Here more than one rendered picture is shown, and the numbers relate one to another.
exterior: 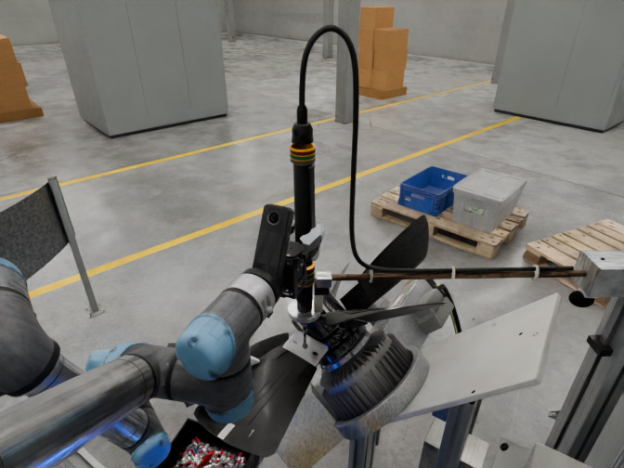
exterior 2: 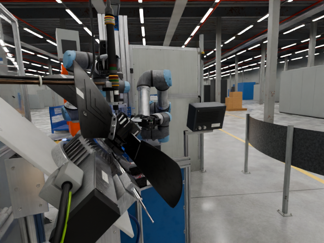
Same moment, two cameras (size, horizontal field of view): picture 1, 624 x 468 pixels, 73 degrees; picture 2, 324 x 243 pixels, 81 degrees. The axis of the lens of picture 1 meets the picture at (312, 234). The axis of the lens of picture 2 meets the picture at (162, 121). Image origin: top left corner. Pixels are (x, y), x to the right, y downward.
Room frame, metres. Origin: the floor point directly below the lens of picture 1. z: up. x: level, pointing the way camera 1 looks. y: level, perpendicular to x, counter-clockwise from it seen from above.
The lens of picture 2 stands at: (1.38, -0.54, 1.34)
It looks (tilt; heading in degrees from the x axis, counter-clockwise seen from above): 9 degrees down; 127
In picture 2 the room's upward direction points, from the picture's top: 2 degrees counter-clockwise
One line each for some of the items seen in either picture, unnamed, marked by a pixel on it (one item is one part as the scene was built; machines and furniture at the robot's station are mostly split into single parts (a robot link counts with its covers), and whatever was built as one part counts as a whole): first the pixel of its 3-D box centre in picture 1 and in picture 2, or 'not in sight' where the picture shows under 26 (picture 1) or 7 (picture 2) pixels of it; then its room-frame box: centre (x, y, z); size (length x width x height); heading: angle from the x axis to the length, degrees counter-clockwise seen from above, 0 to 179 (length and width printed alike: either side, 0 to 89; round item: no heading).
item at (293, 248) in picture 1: (274, 274); (105, 66); (0.58, 0.06, 1.47); 0.12 x 0.08 x 0.09; 156
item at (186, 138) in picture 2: not in sight; (186, 143); (0.68, 0.66, 0.96); 0.03 x 0.03 x 0.20; 56
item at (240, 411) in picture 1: (216, 380); (103, 87); (0.44, 0.14, 1.38); 0.11 x 0.08 x 0.11; 80
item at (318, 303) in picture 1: (309, 293); (113, 93); (0.69, 0.01, 1.34); 0.09 x 0.07 x 0.10; 91
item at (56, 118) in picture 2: not in sight; (69, 117); (-6.05, 3.14, 0.49); 1.27 x 0.88 x 0.98; 131
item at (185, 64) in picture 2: not in sight; (168, 108); (-0.28, 1.80, 1.10); 1.21 x 0.06 x 2.20; 56
